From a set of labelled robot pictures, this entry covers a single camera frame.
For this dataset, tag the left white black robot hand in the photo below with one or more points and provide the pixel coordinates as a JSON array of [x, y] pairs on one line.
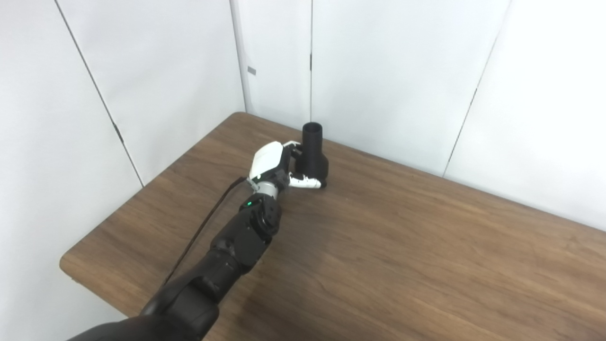
[[267, 158]]

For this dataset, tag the black funnel-shaped nozzle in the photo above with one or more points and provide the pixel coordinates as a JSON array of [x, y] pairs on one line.
[[312, 158]]

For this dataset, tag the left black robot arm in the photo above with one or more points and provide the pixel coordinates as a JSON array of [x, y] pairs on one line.
[[227, 255]]

